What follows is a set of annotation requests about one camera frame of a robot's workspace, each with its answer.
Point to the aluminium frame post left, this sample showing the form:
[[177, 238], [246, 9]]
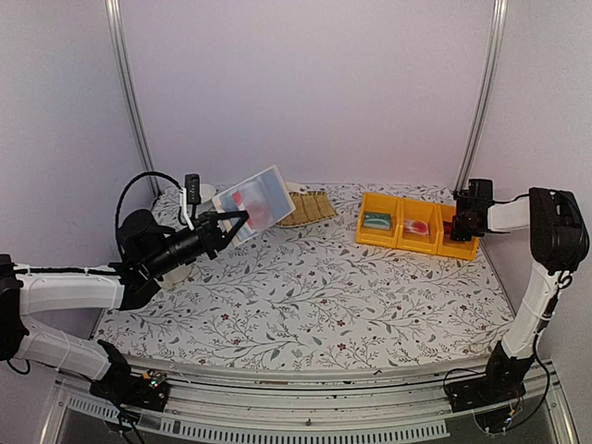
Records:
[[117, 36]]

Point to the yellow bin left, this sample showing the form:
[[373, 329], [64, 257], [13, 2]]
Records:
[[379, 203]]

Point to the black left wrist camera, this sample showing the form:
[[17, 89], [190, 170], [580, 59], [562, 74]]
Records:
[[190, 198]]

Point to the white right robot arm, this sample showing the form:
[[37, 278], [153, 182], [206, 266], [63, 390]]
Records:
[[558, 242]]

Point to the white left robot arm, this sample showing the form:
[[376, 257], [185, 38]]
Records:
[[149, 252]]

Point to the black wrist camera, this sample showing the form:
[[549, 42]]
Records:
[[190, 198], [480, 189]]

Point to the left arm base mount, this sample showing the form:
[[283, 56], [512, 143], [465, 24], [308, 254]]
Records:
[[149, 391]]

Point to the yellow bin middle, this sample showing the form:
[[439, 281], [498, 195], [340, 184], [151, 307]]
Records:
[[419, 210]]

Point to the aluminium frame post right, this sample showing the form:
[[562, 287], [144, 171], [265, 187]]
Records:
[[494, 45]]

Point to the white object on tray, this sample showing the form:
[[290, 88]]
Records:
[[294, 187]]

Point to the green item in bin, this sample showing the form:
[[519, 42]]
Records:
[[375, 220]]

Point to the red cards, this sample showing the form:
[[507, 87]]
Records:
[[447, 226]]

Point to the floral patterned table mat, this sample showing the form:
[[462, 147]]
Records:
[[312, 298]]

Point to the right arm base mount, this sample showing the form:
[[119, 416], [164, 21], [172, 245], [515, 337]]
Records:
[[502, 381]]

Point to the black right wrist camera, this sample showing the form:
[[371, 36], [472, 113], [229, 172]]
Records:
[[480, 189]]

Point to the aluminium frame post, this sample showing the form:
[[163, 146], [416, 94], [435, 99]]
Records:
[[494, 45], [117, 36]]

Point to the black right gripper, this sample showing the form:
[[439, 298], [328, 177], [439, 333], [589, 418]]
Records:
[[461, 229]]

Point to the cream ceramic mug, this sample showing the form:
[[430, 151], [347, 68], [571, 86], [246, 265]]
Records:
[[177, 275]]

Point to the yellow bin right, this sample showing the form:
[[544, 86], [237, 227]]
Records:
[[463, 250]]

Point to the yellow bin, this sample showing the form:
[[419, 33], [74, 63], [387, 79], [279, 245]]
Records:
[[463, 250], [379, 203], [419, 210]]

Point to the pink red item in bin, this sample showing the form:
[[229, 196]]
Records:
[[415, 227]]

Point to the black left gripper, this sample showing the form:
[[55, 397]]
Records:
[[210, 236]]

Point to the aluminium front rail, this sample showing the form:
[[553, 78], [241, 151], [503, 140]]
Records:
[[377, 405]]

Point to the woven bamboo tray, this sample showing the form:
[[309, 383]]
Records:
[[310, 207]]

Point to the small white bowl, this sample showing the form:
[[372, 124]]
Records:
[[207, 192]]

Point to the pink red circle card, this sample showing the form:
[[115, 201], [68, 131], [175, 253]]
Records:
[[256, 206]]

